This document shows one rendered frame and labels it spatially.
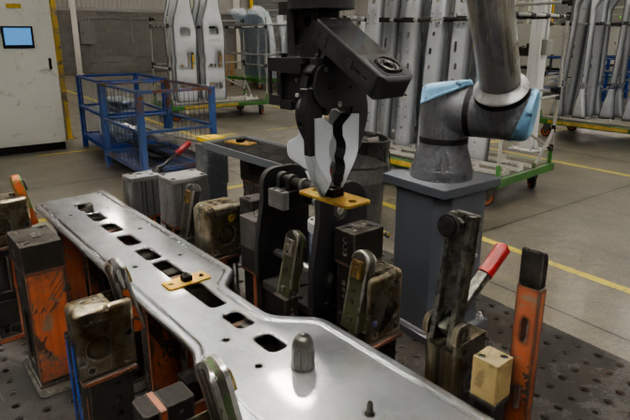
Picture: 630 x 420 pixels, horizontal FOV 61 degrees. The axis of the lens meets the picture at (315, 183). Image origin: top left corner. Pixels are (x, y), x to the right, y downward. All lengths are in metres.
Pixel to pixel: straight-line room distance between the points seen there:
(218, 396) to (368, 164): 3.34
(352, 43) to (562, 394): 0.98
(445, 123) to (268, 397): 0.78
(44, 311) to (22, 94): 6.47
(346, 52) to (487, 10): 0.58
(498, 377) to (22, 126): 7.30
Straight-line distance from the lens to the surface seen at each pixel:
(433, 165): 1.29
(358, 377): 0.75
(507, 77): 1.18
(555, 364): 1.43
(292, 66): 0.58
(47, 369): 1.34
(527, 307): 0.68
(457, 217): 0.71
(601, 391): 1.38
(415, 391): 0.74
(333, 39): 0.55
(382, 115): 5.95
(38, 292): 1.26
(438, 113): 1.28
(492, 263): 0.79
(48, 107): 7.72
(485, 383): 0.71
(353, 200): 0.59
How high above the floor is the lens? 1.43
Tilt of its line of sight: 15 degrees down
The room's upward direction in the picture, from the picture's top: straight up
